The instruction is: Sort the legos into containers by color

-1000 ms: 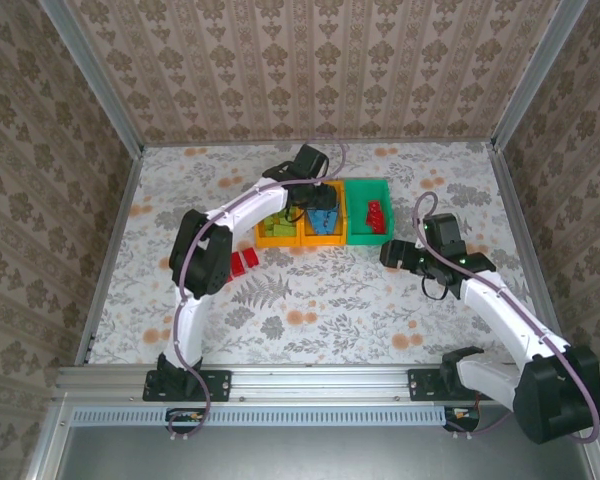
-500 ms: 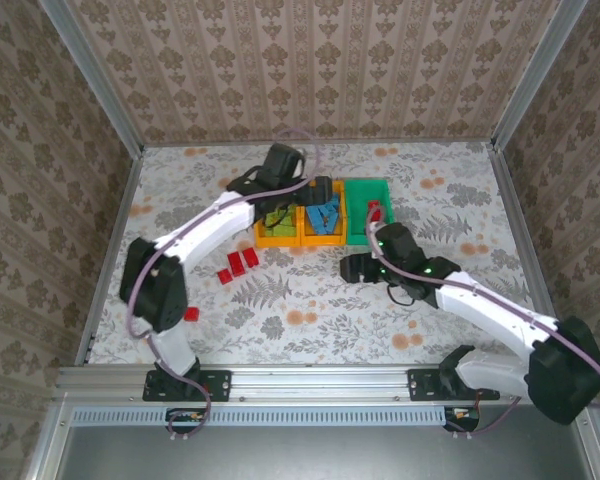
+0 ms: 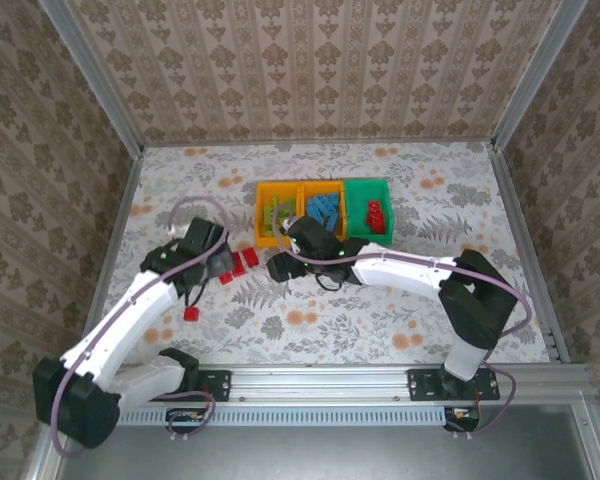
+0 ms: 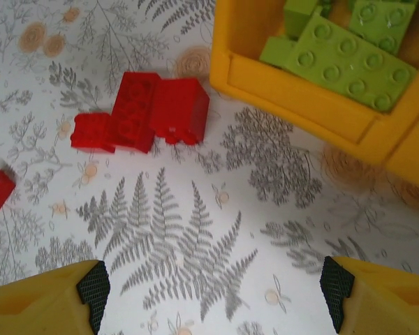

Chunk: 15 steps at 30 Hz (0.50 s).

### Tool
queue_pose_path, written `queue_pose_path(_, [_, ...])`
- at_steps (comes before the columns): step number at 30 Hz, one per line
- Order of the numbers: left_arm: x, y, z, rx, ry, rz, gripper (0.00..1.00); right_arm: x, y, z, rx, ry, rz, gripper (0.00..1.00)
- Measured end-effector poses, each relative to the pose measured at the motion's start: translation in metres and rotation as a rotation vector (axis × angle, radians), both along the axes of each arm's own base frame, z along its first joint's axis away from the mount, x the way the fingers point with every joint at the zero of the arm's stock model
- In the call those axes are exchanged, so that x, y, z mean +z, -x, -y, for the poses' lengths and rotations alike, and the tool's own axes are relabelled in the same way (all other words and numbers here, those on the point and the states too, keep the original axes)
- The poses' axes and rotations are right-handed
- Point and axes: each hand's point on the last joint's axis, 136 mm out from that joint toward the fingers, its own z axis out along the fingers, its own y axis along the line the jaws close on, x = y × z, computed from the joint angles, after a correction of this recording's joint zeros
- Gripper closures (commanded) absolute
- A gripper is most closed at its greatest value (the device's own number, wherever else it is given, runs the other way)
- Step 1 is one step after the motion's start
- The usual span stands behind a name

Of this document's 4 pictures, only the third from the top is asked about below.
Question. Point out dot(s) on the long blue lego brick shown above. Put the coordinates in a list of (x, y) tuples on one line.
[(325, 200)]

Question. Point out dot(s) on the small red lego brick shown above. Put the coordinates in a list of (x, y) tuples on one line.
[(192, 313)]

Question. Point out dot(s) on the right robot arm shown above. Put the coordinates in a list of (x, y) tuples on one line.
[(405, 272)]

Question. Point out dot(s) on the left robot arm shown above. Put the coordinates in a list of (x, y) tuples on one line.
[(125, 320)]

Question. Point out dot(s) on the green plastic bin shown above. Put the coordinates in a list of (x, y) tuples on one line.
[(360, 227)]

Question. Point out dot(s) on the floral tablecloth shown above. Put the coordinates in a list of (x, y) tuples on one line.
[(360, 320)]

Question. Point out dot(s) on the small electronics board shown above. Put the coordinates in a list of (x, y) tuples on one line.
[(185, 416), (462, 415)]

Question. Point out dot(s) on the grey metal plate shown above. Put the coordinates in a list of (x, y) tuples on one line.
[(330, 455)]

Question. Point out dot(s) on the aluminium side rail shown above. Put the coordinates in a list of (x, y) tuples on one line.
[(114, 235), (532, 250)]

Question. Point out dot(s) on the aluminium back rail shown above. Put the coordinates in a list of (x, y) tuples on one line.
[(315, 142)]

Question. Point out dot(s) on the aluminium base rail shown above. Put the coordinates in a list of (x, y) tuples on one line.
[(320, 382)]

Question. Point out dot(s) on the aluminium frame post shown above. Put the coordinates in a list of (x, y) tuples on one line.
[(536, 75), (99, 80)]

